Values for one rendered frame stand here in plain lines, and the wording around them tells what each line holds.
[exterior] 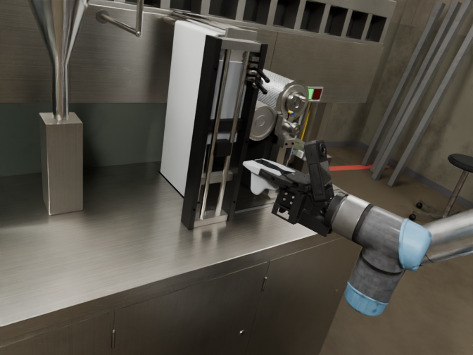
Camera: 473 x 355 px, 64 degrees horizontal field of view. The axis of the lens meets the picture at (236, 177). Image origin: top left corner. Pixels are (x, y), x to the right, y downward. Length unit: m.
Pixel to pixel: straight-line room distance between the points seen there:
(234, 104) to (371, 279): 0.59
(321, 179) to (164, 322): 0.63
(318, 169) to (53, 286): 0.62
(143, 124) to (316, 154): 0.87
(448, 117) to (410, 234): 4.07
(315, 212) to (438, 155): 4.07
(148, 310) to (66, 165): 0.44
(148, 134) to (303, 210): 0.87
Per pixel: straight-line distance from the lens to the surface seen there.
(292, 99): 1.30
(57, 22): 1.00
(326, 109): 2.27
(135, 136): 1.44
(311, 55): 1.82
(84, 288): 0.93
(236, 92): 1.05
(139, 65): 1.37
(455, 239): 0.78
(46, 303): 0.91
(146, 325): 1.09
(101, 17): 1.29
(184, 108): 1.23
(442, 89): 4.33
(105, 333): 1.04
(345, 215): 0.67
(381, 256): 0.68
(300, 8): 1.72
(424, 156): 4.85
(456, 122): 4.65
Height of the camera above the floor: 1.53
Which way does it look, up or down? 25 degrees down
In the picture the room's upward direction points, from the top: 11 degrees clockwise
